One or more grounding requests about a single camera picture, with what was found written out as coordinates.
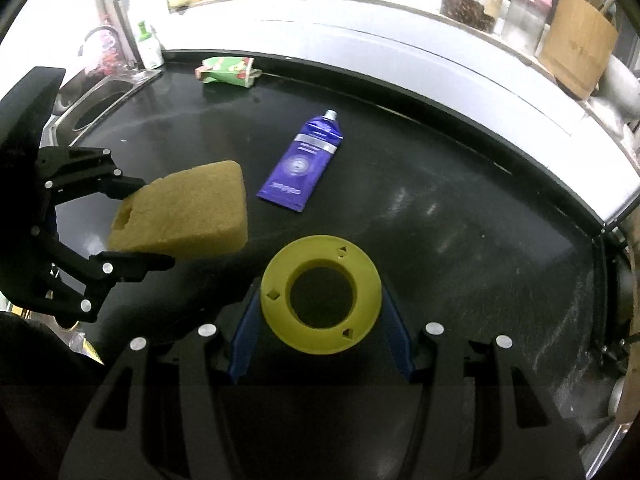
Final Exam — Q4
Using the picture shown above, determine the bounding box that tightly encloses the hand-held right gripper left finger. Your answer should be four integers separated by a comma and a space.
59, 276, 263, 480

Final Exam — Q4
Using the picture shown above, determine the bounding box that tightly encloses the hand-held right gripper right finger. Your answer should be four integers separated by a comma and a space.
380, 282, 586, 480

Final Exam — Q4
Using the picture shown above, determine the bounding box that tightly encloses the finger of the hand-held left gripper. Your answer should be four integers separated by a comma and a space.
30, 230, 176, 325
35, 146, 147, 207

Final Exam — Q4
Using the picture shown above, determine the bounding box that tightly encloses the yellow plastic ring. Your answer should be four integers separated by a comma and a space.
260, 235, 385, 356

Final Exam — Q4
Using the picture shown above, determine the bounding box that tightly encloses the yellow sponge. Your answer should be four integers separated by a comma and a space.
107, 160, 249, 261

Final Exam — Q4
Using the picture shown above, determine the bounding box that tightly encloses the red label bottle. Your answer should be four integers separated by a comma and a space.
97, 30, 126, 73

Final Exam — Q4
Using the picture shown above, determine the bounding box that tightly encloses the white soap bottle green cap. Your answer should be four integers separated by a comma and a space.
136, 21, 165, 70

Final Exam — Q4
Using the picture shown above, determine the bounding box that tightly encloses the steel faucet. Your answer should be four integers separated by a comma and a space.
82, 25, 138, 68

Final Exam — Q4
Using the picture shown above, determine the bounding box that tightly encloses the crushed green paper cup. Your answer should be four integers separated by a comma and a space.
194, 56, 263, 88

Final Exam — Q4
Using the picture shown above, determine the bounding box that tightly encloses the purple tube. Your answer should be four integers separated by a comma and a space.
256, 109, 345, 213

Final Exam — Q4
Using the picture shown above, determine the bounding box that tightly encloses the grey metal vessel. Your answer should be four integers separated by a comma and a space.
597, 55, 640, 126

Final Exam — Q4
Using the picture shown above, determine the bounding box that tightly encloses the wooden utensil holder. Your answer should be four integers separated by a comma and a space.
539, 0, 620, 101

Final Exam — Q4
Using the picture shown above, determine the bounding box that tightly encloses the pink baby bottle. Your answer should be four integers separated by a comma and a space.
502, 0, 551, 56

